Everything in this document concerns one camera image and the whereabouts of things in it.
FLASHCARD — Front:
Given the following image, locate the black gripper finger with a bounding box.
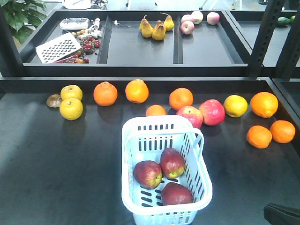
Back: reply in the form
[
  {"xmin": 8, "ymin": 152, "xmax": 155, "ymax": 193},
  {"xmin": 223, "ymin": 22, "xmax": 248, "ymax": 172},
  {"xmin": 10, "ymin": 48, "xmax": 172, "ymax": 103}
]
[{"xmin": 263, "ymin": 203, "xmax": 300, "ymax": 225}]

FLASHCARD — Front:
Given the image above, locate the light blue plastic basket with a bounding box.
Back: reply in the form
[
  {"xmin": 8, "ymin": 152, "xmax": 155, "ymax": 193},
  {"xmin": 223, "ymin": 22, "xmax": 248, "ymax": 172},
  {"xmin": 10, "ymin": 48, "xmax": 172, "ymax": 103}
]
[{"xmin": 121, "ymin": 115, "xmax": 213, "ymax": 225}]

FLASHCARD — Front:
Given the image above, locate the small orange behind basket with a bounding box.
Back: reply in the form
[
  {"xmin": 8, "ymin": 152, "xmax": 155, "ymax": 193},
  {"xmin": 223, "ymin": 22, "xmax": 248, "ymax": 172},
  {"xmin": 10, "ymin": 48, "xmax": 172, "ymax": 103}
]
[{"xmin": 146, "ymin": 105, "xmax": 167, "ymax": 116}]

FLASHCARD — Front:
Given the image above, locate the small orange front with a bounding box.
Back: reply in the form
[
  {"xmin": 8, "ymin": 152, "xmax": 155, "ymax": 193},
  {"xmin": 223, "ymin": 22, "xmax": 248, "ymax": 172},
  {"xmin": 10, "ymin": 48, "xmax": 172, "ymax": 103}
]
[{"xmin": 247, "ymin": 125, "xmax": 272, "ymax": 149}]

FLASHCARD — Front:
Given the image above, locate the small orange back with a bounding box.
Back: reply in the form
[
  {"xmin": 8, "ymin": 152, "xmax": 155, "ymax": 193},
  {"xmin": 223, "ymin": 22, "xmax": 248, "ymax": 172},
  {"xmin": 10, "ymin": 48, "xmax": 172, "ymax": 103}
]
[{"xmin": 270, "ymin": 120, "xmax": 295, "ymax": 143}]

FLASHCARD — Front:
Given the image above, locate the large orange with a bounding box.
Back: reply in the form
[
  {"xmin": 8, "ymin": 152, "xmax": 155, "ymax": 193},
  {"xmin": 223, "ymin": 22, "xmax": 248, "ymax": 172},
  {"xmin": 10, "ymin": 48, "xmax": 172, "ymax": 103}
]
[{"xmin": 250, "ymin": 92, "xmax": 278, "ymax": 118}]

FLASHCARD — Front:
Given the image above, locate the yellow orange citrus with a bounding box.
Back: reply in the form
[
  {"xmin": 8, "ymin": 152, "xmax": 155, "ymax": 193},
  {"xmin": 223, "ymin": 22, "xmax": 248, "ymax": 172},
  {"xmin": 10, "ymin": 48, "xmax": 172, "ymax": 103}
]
[{"xmin": 223, "ymin": 95, "xmax": 248, "ymax": 118}]

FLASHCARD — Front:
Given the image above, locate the pink red striped apple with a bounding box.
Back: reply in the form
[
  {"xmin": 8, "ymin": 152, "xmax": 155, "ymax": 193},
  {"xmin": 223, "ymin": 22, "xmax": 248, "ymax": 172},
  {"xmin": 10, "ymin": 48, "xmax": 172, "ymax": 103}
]
[{"xmin": 176, "ymin": 106, "xmax": 203, "ymax": 129}]

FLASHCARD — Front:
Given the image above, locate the orange centre back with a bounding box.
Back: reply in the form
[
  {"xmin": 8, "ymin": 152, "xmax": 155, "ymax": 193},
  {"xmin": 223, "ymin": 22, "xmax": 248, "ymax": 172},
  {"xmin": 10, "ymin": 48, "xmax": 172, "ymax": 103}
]
[{"xmin": 125, "ymin": 79, "xmax": 149, "ymax": 104}]

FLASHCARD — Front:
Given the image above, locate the pink apple right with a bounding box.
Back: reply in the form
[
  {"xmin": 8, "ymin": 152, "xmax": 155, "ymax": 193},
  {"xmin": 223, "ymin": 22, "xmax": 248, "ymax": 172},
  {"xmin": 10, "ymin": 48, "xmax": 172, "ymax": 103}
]
[{"xmin": 206, "ymin": 12, "xmax": 220, "ymax": 25}]

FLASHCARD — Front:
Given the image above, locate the pink apple front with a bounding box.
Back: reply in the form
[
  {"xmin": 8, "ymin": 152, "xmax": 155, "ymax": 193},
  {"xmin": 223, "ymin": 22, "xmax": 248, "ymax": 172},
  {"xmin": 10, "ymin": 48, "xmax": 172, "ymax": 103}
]
[{"xmin": 180, "ymin": 21, "xmax": 195, "ymax": 35}]

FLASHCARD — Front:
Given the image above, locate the bumpy orange tangelo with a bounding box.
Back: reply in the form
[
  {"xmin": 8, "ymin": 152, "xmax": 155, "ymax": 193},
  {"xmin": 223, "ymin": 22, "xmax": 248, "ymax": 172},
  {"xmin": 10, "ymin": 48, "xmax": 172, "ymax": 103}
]
[{"xmin": 93, "ymin": 81, "xmax": 118, "ymax": 106}]

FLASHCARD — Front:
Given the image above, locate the brown yellow pear front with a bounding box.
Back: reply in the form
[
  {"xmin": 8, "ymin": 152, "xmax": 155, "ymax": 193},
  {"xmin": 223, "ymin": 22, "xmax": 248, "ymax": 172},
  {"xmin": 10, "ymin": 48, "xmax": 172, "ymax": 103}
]
[{"xmin": 152, "ymin": 20, "xmax": 166, "ymax": 41}]

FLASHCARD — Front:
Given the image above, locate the brown yellow pear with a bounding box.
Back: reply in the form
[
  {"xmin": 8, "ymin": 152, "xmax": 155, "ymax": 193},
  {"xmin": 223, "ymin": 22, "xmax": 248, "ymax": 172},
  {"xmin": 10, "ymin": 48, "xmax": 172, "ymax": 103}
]
[
  {"xmin": 152, "ymin": 20, "xmax": 166, "ymax": 41},
  {"xmin": 160, "ymin": 12, "xmax": 174, "ymax": 31},
  {"xmin": 139, "ymin": 15, "xmax": 154, "ymax": 38}
]

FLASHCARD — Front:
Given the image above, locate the brown yellow pear right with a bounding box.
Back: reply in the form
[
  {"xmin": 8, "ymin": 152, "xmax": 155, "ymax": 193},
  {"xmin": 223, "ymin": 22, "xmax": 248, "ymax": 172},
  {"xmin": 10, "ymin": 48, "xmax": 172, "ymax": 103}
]
[{"xmin": 160, "ymin": 12, "xmax": 174, "ymax": 31}]

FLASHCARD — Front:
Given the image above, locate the brown yellow pear left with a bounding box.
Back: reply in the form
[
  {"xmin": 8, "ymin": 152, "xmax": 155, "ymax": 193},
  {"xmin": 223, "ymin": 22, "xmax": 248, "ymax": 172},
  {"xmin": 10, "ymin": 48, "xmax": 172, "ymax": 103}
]
[{"xmin": 139, "ymin": 15, "xmax": 154, "ymax": 38}]

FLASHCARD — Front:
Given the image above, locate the yellow apple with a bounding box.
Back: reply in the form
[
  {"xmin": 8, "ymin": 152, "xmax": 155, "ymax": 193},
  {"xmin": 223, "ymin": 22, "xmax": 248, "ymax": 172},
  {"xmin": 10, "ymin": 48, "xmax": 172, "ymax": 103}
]
[
  {"xmin": 60, "ymin": 84, "xmax": 83, "ymax": 101},
  {"xmin": 60, "ymin": 98, "xmax": 83, "ymax": 120}
]

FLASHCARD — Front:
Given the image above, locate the yellow apple rear left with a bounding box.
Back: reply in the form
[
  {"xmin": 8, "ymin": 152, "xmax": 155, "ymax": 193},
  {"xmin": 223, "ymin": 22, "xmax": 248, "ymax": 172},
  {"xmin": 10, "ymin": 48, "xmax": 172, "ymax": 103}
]
[{"xmin": 60, "ymin": 84, "xmax": 83, "ymax": 101}]

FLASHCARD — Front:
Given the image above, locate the black wooden produce stand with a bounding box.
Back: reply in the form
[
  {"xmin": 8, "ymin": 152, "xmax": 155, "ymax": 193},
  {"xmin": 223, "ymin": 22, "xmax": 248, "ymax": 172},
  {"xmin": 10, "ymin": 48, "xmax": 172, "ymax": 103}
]
[{"xmin": 0, "ymin": 10, "xmax": 300, "ymax": 225}]

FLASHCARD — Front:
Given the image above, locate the brown mushroom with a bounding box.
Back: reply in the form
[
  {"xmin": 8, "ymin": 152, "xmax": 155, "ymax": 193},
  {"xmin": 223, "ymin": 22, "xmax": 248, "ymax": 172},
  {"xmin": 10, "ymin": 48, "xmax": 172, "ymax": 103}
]
[{"xmin": 46, "ymin": 94, "xmax": 62, "ymax": 108}]

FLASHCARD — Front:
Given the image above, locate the red cherry tomato cluster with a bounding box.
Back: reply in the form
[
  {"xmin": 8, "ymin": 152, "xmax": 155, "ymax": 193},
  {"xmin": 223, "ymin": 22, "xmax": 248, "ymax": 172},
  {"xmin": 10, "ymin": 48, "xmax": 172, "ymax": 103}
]
[{"xmin": 79, "ymin": 37, "xmax": 101, "ymax": 55}]

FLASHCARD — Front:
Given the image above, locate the white perforated plastic lid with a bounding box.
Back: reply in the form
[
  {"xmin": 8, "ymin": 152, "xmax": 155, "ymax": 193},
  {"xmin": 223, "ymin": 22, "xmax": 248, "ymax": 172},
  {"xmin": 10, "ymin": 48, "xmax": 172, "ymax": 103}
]
[{"xmin": 36, "ymin": 33, "xmax": 81, "ymax": 64}]

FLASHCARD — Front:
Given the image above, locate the white electronic scale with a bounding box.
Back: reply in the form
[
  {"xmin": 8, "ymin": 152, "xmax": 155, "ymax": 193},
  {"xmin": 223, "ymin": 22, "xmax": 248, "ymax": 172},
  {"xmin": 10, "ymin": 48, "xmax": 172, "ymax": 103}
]
[{"xmin": 60, "ymin": 17, "xmax": 90, "ymax": 30}]

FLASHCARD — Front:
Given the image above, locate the green potted plant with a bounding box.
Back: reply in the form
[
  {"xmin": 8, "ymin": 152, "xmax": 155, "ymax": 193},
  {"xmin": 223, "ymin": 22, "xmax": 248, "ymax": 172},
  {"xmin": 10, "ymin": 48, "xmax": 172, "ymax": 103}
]
[{"xmin": 0, "ymin": 0, "xmax": 46, "ymax": 44}]

